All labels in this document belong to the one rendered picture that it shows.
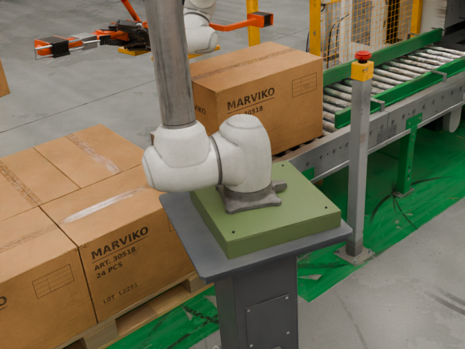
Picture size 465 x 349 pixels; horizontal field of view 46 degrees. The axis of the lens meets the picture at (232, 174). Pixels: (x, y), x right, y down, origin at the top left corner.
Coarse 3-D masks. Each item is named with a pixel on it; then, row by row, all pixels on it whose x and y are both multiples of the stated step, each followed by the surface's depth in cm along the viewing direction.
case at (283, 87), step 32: (192, 64) 257; (224, 64) 253; (256, 64) 250; (288, 64) 247; (320, 64) 253; (224, 96) 227; (256, 96) 237; (288, 96) 248; (320, 96) 261; (288, 128) 256; (320, 128) 269
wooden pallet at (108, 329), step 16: (192, 272) 251; (176, 288) 260; (192, 288) 255; (144, 304) 252; (160, 304) 251; (176, 304) 252; (112, 320) 230; (128, 320) 244; (144, 320) 243; (80, 336) 222; (96, 336) 228; (112, 336) 233
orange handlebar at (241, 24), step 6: (210, 24) 222; (216, 24) 221; (234, 24) 223; (240, 24) 226; (246, 24) 230; (252, 24) 233; (96, 30) 202; (102, 30) 201; (108, 30) 203; (222, 30) 220; (228, 30) 220; (114, 36) 203; (72, 42) 188; (78, 42) 190
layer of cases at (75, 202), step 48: (48, 144) 288; (96, 144) 283; (0, 192) 247; (48, 192) 244; (96, 192) 241; (144, 192) 238; (0, 240) 214; (48, 240) 211; (96, 240) 211; (144, 240) 226; (0, 288) 192; (48, 288) 205; (96, 288) 219; (144, 288) 236; (0, 336) 199; (48, 336) 213
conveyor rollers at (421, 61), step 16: (432, 48) 381; (448, 48) 373; (384, 64) 354; (400, 64) 354; (416, 64) 354; (432, 64) 354; (384, 80) 334; (400, 80) 335; (336, 96) 320; (272, 160) 255
